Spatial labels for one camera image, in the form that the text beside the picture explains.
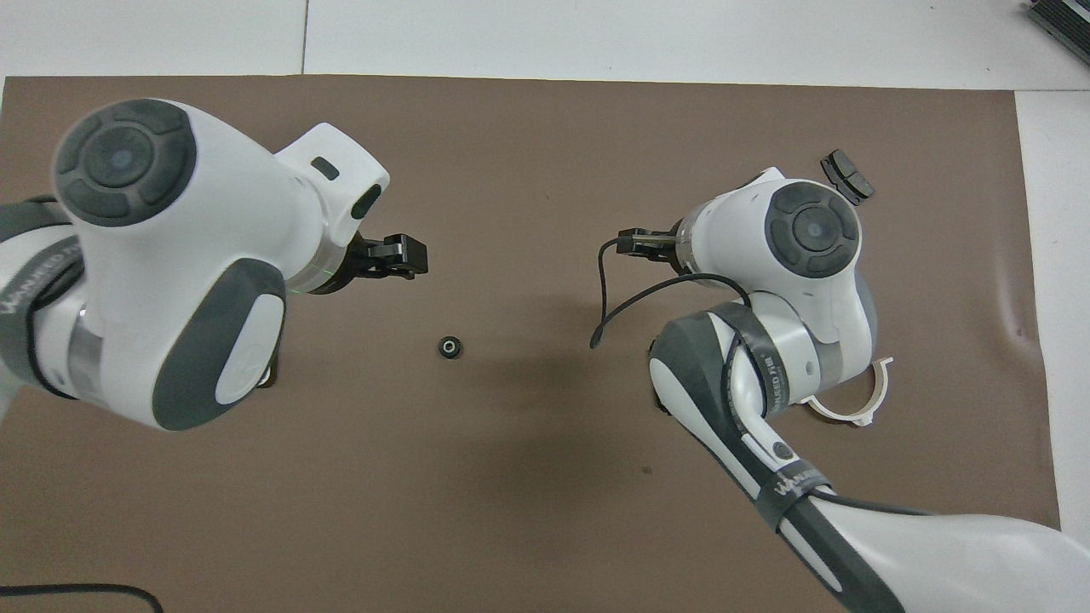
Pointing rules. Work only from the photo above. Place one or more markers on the dark grey ribbed block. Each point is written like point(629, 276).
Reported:
point(1064, 19)

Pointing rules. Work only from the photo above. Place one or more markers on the wide grey brake pad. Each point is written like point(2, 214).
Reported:
point(851, 179)

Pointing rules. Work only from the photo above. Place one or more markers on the white curved plastic bracket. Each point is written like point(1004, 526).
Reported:
point(854, 416)

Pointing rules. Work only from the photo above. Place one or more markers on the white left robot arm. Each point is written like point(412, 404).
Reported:
point(170, 255)

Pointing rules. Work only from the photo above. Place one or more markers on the brown table mat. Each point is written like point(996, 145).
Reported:
point(528, 494)

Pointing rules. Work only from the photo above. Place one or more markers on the silver metal tray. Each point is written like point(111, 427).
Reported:
point(272, 380)

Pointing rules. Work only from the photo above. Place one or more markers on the black bearing gear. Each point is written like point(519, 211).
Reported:
point(449, 347)

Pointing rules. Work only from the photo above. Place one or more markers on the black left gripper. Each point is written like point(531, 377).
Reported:
point(358, 260)

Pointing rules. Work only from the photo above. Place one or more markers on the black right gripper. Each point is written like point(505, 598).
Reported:
point(679, 257)

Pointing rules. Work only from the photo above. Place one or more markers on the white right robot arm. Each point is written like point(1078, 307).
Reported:
point(937, 553)

